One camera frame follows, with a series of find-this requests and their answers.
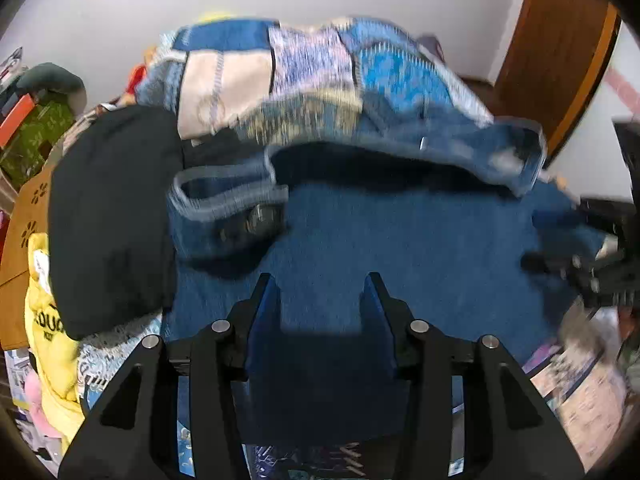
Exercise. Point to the patterned bed sheet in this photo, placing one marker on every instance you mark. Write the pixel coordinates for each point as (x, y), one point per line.
(115, 350)

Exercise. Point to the blue patchwork quilt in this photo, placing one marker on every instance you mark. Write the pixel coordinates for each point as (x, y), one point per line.
(300, 75)

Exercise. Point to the orange box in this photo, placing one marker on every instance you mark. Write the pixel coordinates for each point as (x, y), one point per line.
(17, 117)

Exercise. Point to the pile of clutter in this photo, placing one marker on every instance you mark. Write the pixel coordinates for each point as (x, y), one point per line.
(11, 67)

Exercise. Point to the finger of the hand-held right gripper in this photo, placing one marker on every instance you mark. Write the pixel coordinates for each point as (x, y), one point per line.
(602, 215)
(550, 262)

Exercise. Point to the blue denim jacket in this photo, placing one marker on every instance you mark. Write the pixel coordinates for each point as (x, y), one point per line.
(380, 240)

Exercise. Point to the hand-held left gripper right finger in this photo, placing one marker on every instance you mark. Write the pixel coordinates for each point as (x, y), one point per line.
(377, 332)

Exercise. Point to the dark grey cushion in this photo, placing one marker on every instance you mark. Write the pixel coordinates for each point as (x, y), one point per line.
(55, 80)

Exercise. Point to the orange cloth item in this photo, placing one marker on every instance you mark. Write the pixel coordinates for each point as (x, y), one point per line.
(136, 77)

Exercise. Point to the yellow plush toy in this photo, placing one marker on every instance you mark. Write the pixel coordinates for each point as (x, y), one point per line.
(216, 16)

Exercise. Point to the wooden lap table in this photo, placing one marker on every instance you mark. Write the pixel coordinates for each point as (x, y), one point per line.
(25, 230)

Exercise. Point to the black garment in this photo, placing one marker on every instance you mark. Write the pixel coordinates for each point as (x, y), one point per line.
(110, 220)

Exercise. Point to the pink plush toy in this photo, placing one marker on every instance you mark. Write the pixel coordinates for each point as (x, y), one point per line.
(42, 402)

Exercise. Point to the pile of books and papers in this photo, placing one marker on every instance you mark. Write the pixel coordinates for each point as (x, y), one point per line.
(20, 400)

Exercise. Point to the grey backpack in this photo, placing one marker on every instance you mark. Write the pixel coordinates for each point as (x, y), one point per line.
(431, 47)

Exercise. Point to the yellow hoodie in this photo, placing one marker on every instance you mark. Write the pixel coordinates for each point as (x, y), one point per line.
(50, 325)

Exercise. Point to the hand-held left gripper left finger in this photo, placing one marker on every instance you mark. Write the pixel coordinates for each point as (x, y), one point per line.
(265, 332)

